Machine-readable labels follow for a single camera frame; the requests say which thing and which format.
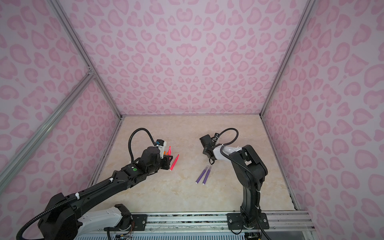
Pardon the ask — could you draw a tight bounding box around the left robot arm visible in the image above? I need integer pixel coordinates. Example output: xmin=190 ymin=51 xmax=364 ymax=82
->
xmin=16 ymin=147 xmax=173 ymax=240

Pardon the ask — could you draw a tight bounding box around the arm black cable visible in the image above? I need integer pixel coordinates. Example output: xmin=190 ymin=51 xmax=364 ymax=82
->
xmin=128 ymin=127 xmax=157 ymax=164
xmin=215 ymin=127 xmax=266 ymax=193

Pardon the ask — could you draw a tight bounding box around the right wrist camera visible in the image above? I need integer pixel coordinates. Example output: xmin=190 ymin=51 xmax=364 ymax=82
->
xmin=211 ymin=133 xmax=220 ymax=143

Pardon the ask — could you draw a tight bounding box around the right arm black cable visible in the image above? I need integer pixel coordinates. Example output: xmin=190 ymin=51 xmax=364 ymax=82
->
xmin=215 ymin=127 xmax=266 ymax=193

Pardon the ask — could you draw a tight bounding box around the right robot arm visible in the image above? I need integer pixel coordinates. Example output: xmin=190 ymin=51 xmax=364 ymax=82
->
xmin=200 ymin=134 xmax=270 ymax=231

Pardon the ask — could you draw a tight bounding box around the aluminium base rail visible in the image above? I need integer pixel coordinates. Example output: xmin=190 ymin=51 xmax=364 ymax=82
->
xmin=55 ymin=210 xmax=319 ymax=240

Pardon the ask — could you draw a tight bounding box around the aluminium frame strut left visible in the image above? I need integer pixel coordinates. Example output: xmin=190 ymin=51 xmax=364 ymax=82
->
xmin=1 ymin=71 xmax=95 ymax=193

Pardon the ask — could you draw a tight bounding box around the purple highlighter pen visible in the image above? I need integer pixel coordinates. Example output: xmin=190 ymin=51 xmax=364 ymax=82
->
xmin=203 ymin=167 xmax=212 ymax=185
xmin=195 ymin=166 xmax=208 ymax=184

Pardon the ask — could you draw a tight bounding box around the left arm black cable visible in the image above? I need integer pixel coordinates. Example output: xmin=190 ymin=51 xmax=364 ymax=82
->
xmin=128 ymin=127 xmax=157 ymax=164

